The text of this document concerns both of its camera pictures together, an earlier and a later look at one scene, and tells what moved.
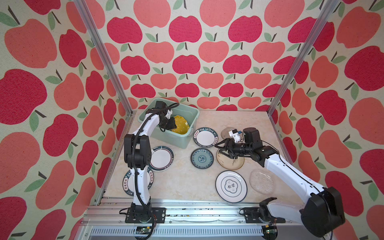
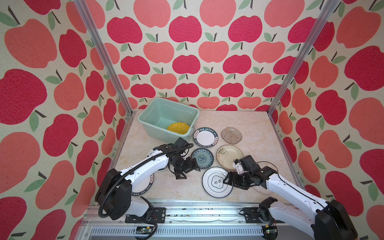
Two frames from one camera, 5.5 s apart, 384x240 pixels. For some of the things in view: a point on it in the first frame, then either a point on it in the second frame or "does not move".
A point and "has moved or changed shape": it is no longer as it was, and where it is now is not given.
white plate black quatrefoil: x=231 y=186 has moved or changed shape
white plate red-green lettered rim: x=205 y=137 does not move
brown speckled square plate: x=224 y=133 does not move
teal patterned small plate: x=202 y=158 does not move
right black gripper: x=227 y=141 -> x=229 y=174
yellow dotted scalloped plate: x=182 y=126 has moved or changed shape
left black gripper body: x=167 y=123 -> x=182 y=165
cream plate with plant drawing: x=228 y=162 does not move
